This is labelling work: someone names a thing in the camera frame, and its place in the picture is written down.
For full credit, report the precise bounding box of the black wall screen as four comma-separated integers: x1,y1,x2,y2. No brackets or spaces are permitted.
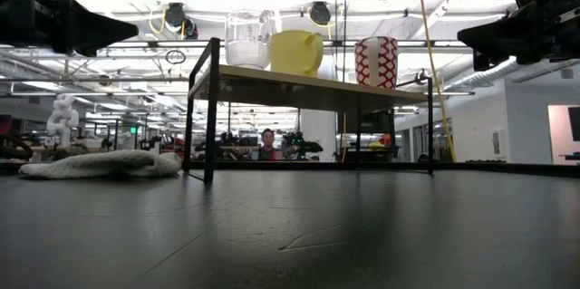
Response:
568,106,580,143

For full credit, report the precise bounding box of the grey ceiling air duct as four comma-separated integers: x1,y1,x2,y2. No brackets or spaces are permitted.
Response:
446,57,522,93

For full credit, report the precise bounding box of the white wall box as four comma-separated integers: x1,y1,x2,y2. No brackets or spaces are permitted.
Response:
492,128,511,162

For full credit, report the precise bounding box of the person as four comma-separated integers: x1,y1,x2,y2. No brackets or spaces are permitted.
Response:
256,128,285,162

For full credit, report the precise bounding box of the yellow plastic cup with handle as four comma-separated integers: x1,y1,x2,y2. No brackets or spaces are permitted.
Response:
270,29,325,78

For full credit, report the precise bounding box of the yellow cable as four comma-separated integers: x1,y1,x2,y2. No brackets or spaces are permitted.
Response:
414,0,458,163

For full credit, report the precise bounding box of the red white patterned mug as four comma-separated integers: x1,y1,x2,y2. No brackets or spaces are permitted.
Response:
353,35,400,91

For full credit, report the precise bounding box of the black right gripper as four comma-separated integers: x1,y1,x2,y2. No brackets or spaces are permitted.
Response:
457,0,580,72

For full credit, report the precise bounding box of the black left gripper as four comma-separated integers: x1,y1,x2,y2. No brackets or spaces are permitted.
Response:
0,0,140,58

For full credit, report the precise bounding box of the white cloth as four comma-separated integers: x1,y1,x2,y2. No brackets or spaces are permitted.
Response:
18,149,183,180

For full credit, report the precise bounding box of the clear glass cup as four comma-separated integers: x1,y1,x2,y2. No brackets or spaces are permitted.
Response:
224,9,276,71

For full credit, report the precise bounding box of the black ceiling cable reel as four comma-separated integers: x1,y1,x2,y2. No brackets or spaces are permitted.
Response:
307,1,333,27
149,2,199,40

